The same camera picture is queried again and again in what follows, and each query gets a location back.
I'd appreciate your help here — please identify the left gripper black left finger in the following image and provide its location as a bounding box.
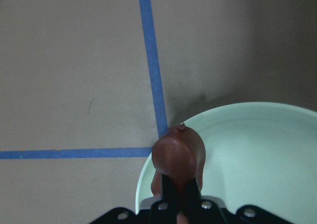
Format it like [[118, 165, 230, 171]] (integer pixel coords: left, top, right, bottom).
[[160, 174, 179, 224]]

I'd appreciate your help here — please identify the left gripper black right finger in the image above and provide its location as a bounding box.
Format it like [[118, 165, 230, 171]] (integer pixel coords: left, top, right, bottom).
[[183, 178, 201, 224]]

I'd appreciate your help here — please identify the brown bun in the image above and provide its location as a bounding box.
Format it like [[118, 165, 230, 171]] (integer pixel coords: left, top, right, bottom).
[[151, 124, 206, 202]]

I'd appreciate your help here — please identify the light green plate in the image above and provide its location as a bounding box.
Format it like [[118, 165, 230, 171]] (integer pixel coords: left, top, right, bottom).
[[135, 102, 317, 216]]

